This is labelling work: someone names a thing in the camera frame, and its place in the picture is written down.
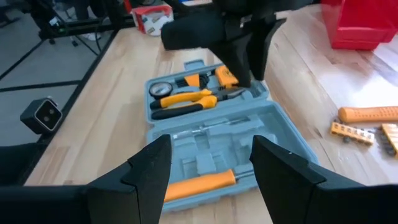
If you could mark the person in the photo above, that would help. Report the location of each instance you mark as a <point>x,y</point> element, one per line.
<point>90,36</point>

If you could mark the hex key set orange holder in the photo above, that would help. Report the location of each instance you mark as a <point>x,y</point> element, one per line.
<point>192,80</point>

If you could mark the black electrical tape roll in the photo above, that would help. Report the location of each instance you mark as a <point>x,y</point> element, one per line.
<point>160,90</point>

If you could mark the red tape dispenser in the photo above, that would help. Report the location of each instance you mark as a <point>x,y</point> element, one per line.
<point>152,18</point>

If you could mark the red plastic bin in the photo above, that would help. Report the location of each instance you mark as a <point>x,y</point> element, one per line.
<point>357,25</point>

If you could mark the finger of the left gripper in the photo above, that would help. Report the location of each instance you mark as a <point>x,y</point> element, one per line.
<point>236,59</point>
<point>262,46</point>

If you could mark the grey plastic tool case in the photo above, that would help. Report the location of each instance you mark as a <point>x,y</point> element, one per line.
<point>236,130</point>

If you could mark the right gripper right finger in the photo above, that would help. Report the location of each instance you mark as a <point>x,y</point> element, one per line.
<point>295,196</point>

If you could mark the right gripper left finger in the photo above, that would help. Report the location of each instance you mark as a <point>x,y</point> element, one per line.
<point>124,199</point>

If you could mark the black aluminium table frame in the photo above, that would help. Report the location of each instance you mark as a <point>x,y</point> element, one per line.
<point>87,27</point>

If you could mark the small orange bit holder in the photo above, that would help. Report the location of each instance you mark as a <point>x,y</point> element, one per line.
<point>351,133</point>

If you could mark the black two-lens camera box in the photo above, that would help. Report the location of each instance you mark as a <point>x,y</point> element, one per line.
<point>42,115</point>

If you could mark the orange tape measure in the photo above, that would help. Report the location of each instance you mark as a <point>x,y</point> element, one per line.
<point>225,77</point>

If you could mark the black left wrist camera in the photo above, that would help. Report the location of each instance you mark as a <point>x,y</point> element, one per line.
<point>192,31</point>

